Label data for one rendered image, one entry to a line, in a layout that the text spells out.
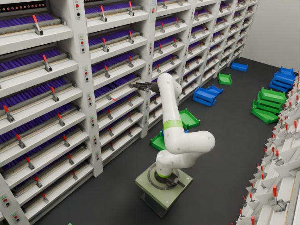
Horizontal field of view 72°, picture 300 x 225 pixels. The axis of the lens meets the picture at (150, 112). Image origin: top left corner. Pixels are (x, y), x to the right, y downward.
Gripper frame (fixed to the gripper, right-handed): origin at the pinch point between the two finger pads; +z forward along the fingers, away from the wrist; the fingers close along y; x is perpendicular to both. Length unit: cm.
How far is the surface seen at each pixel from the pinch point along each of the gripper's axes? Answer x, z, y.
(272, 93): 82, -66, -201
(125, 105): 24.6, 25.2, -4.7
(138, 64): -11.4, 11.3, -17.4
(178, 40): -15, 17, -94
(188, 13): -42, 4, -97
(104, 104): 8.3, 15.9, 24.8
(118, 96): 8.5, 15.7, 9.1
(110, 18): -51, 3, 11
